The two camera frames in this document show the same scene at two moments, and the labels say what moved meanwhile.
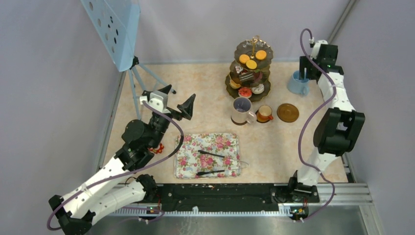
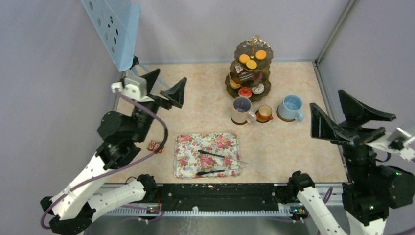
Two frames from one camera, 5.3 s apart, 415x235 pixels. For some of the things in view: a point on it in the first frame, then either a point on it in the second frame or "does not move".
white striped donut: x=258 y=89 does not move
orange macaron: x=261 y=55 does not move
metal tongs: x=220 y=171 does not move
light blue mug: x=297 y=85 to x=290 y=106
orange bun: x=234 y=85 does not move
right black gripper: x=304 y=62 to x=321 y=126
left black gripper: x=186 y=108 to x=175 y=95
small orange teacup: x=264 y=113 does not move
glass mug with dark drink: x=240 y=113 does not move
